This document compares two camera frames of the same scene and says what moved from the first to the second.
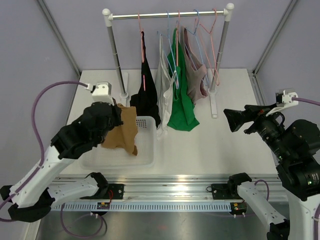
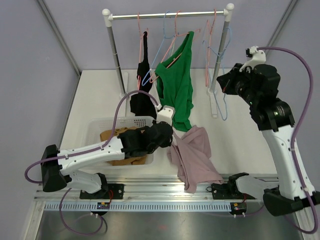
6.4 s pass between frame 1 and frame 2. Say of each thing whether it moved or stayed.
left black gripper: moved
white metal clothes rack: stayed
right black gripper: moved
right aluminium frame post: stayed
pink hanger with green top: moved
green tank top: moved
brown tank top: moved
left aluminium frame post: stayed
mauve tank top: moved
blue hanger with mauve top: moved
